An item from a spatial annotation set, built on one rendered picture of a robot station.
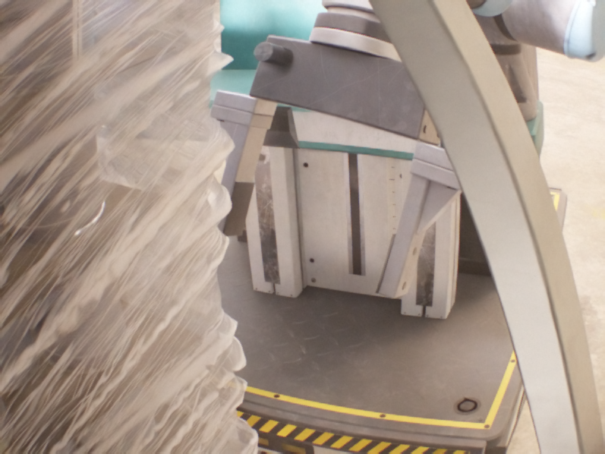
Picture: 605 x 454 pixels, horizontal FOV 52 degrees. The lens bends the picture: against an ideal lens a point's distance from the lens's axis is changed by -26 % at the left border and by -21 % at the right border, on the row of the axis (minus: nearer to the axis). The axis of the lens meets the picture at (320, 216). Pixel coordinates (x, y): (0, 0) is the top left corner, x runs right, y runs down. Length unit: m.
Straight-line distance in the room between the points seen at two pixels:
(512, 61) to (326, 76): 0.39
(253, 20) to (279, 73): 0.57
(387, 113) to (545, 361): 0.30
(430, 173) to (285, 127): 0.47
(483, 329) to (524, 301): 0.97
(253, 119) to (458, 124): 0.36
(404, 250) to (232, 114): 0.16
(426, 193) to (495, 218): 0.29
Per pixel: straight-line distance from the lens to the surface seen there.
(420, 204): 0.50
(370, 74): 0.50
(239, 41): 1.11
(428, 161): 0.49
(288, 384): 1.08
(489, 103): 0.20
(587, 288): 1.95
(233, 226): 0.57
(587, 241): 2.20
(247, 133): 0.55
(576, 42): 0.76
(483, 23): 0.83
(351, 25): 0.50
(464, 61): 0.20
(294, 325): 1.22
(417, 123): 0.49
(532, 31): 0.79
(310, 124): 0.91
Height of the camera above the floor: 0.99
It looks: 25 degrees down
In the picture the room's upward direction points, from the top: 3 degrees counter-clockwise
